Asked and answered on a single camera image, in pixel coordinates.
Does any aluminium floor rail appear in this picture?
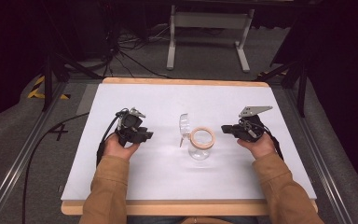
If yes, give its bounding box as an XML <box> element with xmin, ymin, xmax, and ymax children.
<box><xmin>282</xmin><ymin>88</ymin><xmax>356</xmax><ymax>224</ymax></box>
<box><xmin>0</xmin><ymin>79</ymin><xmax>70</xmax><ymax>224</ymax></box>

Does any glass clip-top jar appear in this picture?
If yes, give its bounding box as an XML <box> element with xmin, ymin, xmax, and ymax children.
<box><xmin>178</xmin><ymin>112</ymin><xmax>216</xmax><ymax>161</ymax></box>

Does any white metal stand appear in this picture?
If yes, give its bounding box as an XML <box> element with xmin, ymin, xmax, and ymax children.
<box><xmin>166</xmin><ymin>4</ymin><xmax>256</xmax><ymax>74</ymax></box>

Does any person's right hand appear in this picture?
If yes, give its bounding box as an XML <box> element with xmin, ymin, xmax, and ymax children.
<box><xmin>236</xmin><ymin>132</ymin><xmax>277</xmax><ymax>161</ymax></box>

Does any yellow black floor tape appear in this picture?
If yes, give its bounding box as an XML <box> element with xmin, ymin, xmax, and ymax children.
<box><xmin>27</xmin><ymin>75</ymin><xmax>72</xmax><ymax>101</ymax></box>

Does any black floor cable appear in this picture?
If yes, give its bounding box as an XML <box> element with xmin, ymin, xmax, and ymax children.
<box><xmin>21</xmin><ymin>111</ymin><xmax>90</xmax><ymax>224</ymax></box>

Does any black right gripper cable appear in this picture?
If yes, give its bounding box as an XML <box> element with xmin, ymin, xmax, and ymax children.
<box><xmin>250</xmin><ymin>119</ymin><xmax>284</xmax><ymax>161</ymax></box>

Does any black tripod stand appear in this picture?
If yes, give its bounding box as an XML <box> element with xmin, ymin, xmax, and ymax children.
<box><xmin>40</xmin><ymin>50</ymin><xmax>104</xmax><ymax>113</ymax></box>
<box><xmin>254</xmin><ymin>57</ymin><xmax>310</xmax><ymax>119</ymax></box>

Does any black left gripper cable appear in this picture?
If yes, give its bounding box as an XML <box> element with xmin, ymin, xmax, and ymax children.
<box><xmin>95</xmin><ymin>107</ymin><xmax>131</xmax><ymax>168</ymax></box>

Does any white table cover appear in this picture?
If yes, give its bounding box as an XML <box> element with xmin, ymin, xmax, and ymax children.
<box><xmin>60</xmin><ymin>83</ymin><xmax>318</xmax><ymax>202</ymax></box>

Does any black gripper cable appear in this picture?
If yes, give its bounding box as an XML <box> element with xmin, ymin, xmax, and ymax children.
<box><xmin>95</xmin><ymin>107</ymin><xmax>131</xmax><ymax>168</ymax></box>
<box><xmin>250</xmin><ymin>119</ymin><xmax>284</xmax><ymax>161</ymax></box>

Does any wooden table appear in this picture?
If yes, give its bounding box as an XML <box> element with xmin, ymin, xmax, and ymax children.
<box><xmin>60</xmin><ymin>77</ymin><xmax>319</xmax><ymax>217</ymax></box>

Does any bundle of black floor cables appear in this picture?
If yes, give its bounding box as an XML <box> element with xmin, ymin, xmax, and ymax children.
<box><xmin>101</xmin><ymin>22</ymin><xmax>175</xmax><ymax>80</ymax></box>

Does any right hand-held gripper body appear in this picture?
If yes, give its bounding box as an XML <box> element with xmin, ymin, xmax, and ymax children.
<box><xmin>237</xmin><ymin>105</ymin><xmax>274</xmax><ymax>144</ymax></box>

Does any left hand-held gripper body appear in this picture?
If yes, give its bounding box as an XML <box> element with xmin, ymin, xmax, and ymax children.
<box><xmin>115</xmin><ymin>106</ymin><xmax>147</xmax><ymax>147</ymax></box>

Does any person's left hand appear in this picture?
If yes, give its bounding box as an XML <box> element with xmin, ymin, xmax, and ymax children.
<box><xmin>103</xmin><ymin>133</ymin><xmax>141</xmax><ymax>161</ymax></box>

